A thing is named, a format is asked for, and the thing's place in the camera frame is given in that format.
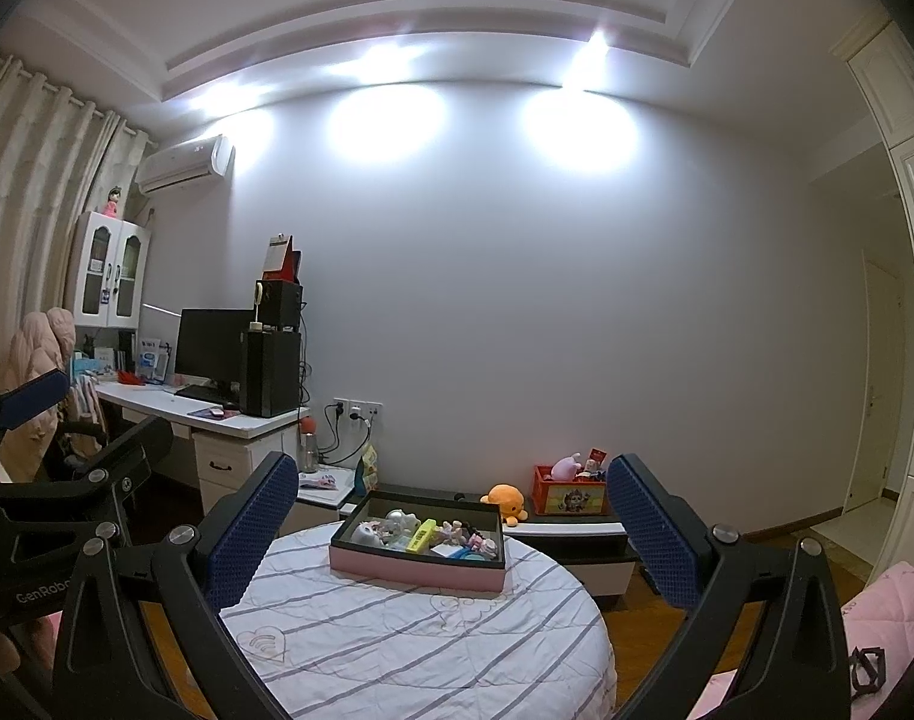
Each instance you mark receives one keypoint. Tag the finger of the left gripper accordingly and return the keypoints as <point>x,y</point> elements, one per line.
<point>30,400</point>
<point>129,462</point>

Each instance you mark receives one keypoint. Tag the red toy crate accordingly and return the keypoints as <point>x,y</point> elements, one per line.
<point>566,498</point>

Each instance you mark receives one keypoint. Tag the bottle with orange cap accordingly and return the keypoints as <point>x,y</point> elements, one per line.
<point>308,447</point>

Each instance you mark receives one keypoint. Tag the white striped bedspread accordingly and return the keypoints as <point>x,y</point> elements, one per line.
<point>333,645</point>

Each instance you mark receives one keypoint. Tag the white glass door cabinet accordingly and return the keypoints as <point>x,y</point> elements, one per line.
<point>107,271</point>

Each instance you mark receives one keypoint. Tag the air conditioner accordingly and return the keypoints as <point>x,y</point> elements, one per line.
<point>194,160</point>

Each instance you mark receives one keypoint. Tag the white rounded plastic device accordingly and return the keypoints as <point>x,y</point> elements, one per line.
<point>367,534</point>

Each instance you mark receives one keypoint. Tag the orange octopus plush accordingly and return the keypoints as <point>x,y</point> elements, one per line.
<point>510,501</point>

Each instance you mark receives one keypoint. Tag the black computer monitor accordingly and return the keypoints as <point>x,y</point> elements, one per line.
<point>210,343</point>

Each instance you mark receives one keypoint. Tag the pink pillow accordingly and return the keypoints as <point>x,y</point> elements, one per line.
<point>797,665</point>

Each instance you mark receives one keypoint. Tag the wall power strip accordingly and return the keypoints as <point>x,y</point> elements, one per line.
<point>356,409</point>

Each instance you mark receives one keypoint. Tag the black computer tower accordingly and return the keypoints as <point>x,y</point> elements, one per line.
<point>271,383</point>

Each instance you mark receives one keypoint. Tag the beige curtain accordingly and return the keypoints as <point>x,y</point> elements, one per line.
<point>59,157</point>

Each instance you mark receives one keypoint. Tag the snack bag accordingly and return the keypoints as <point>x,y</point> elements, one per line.
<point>366,473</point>

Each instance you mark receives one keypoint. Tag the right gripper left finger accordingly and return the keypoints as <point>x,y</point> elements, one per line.
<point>107,665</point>

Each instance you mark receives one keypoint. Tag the pink black storage box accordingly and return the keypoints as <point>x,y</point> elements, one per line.
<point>459,545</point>

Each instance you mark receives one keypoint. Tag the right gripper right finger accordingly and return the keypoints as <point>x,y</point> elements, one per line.
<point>677,548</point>

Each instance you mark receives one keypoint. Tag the white desk with drawers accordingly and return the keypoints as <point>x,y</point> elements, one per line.
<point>226,450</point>

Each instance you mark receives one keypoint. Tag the pink plush toy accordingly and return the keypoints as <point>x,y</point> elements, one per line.
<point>566,469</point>

